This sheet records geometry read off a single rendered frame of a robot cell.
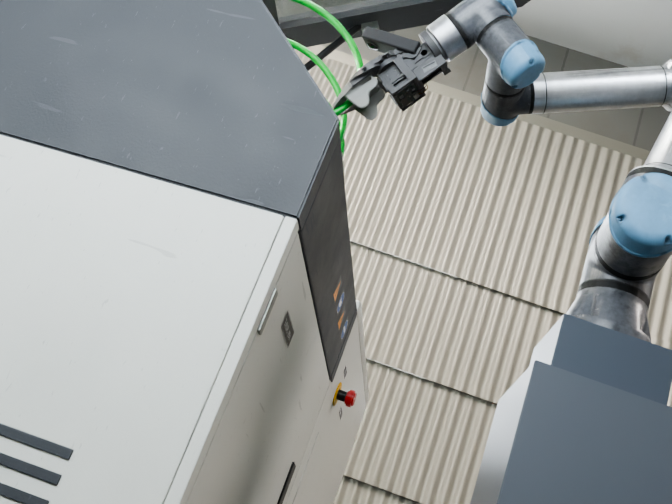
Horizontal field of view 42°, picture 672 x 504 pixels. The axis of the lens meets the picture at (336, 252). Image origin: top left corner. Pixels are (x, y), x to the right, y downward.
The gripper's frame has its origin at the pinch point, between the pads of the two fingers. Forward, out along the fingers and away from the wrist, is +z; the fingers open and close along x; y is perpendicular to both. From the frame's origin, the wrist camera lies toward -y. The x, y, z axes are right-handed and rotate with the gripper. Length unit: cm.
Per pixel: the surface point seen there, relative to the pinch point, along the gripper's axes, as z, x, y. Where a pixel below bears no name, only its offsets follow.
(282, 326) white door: 23, -29, 43
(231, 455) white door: 36, -33, 55
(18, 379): 48, -52, 39
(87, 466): 45, -51, 53
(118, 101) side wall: 24, -45, 8
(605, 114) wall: -89, 241, -70
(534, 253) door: -25, 214, -26
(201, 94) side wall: 13.8, -41.1, 12.6
